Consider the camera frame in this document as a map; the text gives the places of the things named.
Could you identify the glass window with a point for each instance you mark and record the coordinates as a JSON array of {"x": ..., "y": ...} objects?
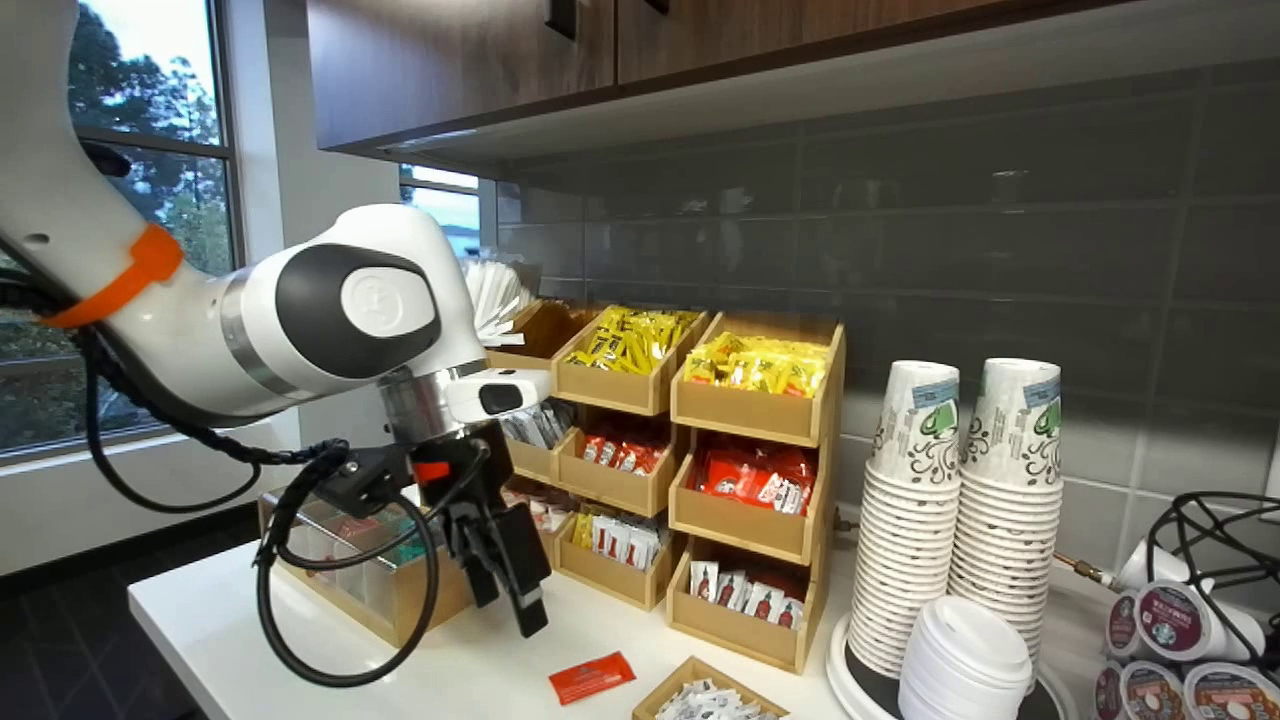
[{"x": 172, "y": 105}]

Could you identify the white sriracha packet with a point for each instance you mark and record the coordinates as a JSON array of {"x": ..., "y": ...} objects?
[
  {"x": 705, "y": 582},
  {"x": 734, "y": 592},
  {"x": 763, "y": 600},
  {"x": 789, "y": 611}
]

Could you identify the bamboo tiered organizer rack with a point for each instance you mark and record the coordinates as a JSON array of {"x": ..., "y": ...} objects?
[{"x": 747, "y": 534}]

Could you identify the orange sauce sachet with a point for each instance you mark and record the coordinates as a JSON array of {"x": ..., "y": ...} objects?
[{"x": 590, "y": 676}]

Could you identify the red ketchup packet pile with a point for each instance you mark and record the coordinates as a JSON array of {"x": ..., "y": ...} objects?
[
  {"x": 754, "y": 478},
  {"x": 625, "y": 453}
]

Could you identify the small wooden packet box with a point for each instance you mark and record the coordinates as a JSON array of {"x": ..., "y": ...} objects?
[{"x": 665, "y": 680}]

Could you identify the white cup lid stack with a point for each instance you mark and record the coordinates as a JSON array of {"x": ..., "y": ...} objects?
[{"x": 961, "y": 667}]

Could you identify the white sugar packet pile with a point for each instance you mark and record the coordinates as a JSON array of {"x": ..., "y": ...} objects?
[{"x": 705, "y": 703}]

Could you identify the yellow mustard packet pile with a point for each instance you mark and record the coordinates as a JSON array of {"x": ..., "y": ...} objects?
[
  {"x": 754, "y": 362},
  {"x": 635, "y": 342}
]

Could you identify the dark wood upper cabinet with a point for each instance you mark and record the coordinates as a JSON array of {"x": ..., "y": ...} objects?
[{"x": 454, "y": 67}]

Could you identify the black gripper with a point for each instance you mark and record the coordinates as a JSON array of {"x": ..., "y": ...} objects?
[{"x": 475, "y": 486}]

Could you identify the printed paper cup stack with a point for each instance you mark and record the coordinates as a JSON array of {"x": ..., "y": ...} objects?
[
  {"x": 906, "y": 534},
  {"x": 1007, "y": 534}
]

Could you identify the white red packet pile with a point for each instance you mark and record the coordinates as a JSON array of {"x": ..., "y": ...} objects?
[
  {"x": 625, "y": 543},
  {"x": 551, "y": 512}
]

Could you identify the white paper straw bundle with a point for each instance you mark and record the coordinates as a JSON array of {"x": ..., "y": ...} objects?
[{"x": 500, "y": 305}]

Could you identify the wooden tea box clear lid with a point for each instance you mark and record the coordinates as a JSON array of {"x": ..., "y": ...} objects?
[{"x": 375, "y": 605}]

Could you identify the coffee pod foil lid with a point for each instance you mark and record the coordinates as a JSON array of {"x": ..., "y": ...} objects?
[
  {"x": 1226, "y": 694},
  {"x": 1123, "y": 625},
  {"x": 1155, "y": 694},
  {"x": 1109, "y": 694},
  {"x": 1169, "y": 620}
]

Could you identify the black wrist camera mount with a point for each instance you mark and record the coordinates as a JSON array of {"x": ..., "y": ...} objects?
[{"x": 361, "y": 483}]

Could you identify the silver packet pile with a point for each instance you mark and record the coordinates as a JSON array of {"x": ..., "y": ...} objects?
[{"x": 539, "y": 427}]

